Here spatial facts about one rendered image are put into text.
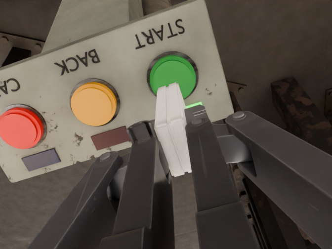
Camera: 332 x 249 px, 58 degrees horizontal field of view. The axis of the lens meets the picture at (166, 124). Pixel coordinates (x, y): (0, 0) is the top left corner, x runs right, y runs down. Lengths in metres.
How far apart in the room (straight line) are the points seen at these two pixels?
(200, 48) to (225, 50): 0.72
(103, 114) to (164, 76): 0.06
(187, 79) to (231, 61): 0.75
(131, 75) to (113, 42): 0.03
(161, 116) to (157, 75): 0.11
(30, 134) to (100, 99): 0.08
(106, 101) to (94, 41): 0.05
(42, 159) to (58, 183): 1.05
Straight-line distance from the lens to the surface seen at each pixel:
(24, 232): 1.74
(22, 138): 0.31
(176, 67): 0.26
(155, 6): 0.71
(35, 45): 0.94
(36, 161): 0.33
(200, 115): 0.16
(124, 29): 0.27
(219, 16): 0.93
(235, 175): 1.31
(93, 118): 0.28
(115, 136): 0.29
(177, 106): 0.16
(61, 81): 0.29
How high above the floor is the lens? 0.82
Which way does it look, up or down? 48 degrees down
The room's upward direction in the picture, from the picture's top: 170 degrees clockwise
